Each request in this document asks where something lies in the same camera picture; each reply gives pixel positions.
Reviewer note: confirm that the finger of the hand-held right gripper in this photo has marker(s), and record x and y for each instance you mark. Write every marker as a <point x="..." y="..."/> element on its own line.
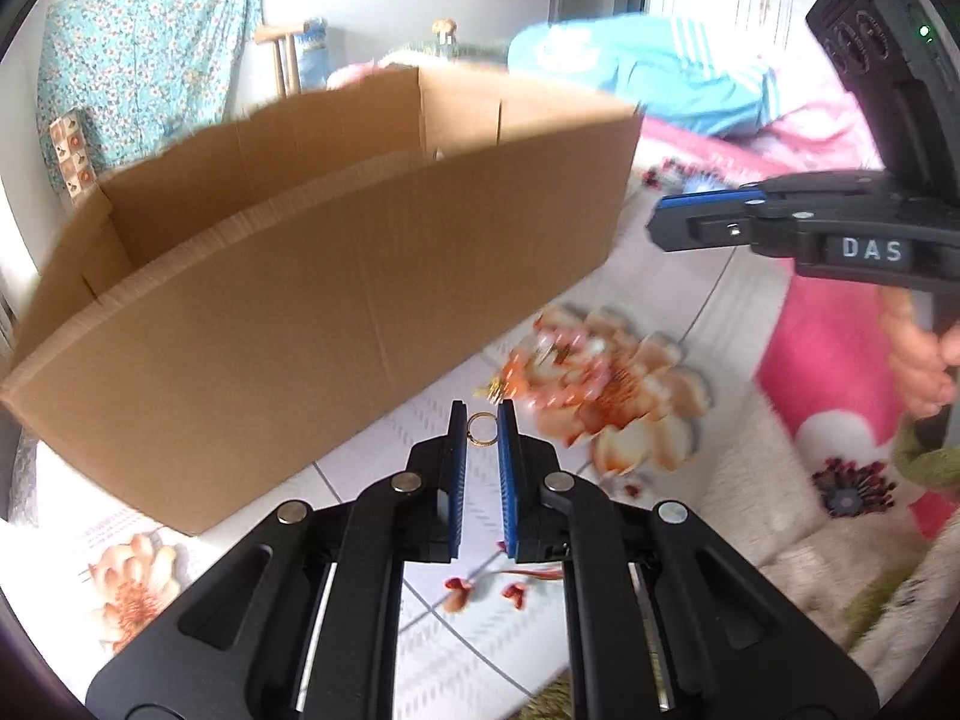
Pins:
<point x="712" y="198"/>
<point x="697" y="229"/>

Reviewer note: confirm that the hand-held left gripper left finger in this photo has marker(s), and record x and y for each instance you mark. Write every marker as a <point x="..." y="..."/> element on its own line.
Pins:
<point x="457" y="480"/>

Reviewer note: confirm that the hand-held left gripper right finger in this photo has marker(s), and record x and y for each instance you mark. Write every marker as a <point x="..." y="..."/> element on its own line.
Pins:
<point x="508" y="480"/>

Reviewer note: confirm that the brown cardboard box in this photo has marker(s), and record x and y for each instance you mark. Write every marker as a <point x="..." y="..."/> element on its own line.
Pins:
<point x="300" y="315"/>

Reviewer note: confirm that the person's right hand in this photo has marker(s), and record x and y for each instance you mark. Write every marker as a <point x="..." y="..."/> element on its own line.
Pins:
<point x="911" y="367"/>

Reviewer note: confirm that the light blue striped garment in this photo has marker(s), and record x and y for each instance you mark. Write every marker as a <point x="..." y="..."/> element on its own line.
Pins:
<point x="637" y="75"/>

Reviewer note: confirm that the white and green fluffy garment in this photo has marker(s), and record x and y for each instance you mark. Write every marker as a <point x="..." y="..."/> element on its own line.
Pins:
<point x="772" y="510"/>

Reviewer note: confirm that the grey lace cloth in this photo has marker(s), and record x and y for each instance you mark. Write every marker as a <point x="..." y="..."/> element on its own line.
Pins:
<point x="472" y="52"/>

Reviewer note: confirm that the mushroom ornament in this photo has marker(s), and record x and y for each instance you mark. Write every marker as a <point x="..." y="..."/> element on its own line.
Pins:
<point x="445" y="34"/>

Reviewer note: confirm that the blue water jug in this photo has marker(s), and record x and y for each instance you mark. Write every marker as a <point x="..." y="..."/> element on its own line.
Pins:
<point x="315" y="52"/>

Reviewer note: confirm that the wooden stool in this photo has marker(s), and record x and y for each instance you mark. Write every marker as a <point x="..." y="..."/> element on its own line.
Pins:
<point x="281" y="52"/>

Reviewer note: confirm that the patterned paper box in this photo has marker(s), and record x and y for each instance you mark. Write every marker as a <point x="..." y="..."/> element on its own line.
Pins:
<point x="71" y="157"/>

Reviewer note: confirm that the teal floral cloth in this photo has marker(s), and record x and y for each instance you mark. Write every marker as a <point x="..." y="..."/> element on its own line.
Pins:
<point x="150" y="52"/>

